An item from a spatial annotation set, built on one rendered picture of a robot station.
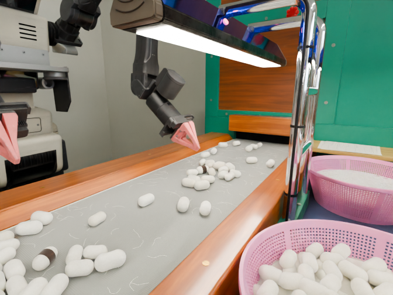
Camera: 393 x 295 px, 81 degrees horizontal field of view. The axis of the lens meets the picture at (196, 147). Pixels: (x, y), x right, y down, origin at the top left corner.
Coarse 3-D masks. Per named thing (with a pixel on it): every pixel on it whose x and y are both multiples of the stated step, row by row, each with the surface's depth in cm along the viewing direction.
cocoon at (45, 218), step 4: (36, 212) 39; (40, 212) 39; (44, 212) 39; (48, 212) 39; (32, 216) 39; (36, 216) 39; (40, 216) 38; (44, 216) 38; (48, 216) 39; (52, 216) 40; (32, 220) 39; (36, 220) 38; (40, 220) 38; (44, 220) 38; (48, 220) 39; (44, 224) 39
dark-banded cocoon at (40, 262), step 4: (48, 248) 30; (52, 248) 31; (56, 252) 31; (36, 256) 29; (40, 256) 29; (44, 256) 29; (56, 256) 31; (36, 260) 29; (40, 260) 29; (44, 260) 29; (48, 260) 29; (32, 264) 29; (36, 264) 28; (40, 264) 29; (44, 264) 29; (48, 264) 29; (36, 268) 28; (40, 268) 29; (44, 268) 29
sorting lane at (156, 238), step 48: (240, 144) 99; (144, 192) 52; (192, 192) 52; (240, 192) 52; (48, 240) 35; (96, 240) 35; (144, 240) 35; (192, 240) 35; (96, 288) 27; (144, 288) 27
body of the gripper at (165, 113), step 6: (162, 108) 63; (168, 108) 63; (174, 108) 64; (156, 114) 65; (162, 114) 63; (168, 114) 63; (174, 114) 63; (180, 114) 64; (162, 120) 64; (168, 120) 60; (168, 126) 62; (162, 132) 62; (168, 132) 63
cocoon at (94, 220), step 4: (100, 212) 40; (104, 212) 40; (92, 216) 39; (96, 216) 39; (100, 216) 39; (104, 216) 40; (88, 220) 38; (92, 220) 38; (96, 220) 38; (100, 220) 39; (104, 220) 40; (92, 224) 38; (96, 224) 38
